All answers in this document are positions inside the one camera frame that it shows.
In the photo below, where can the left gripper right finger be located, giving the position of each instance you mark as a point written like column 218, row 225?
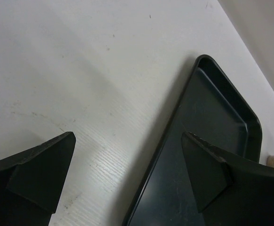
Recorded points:
column 229, row 190

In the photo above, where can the black plastic tray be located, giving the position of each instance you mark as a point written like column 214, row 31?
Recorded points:
column 210, row 112

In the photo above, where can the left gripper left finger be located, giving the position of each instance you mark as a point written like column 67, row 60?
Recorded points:
column 31, row 182

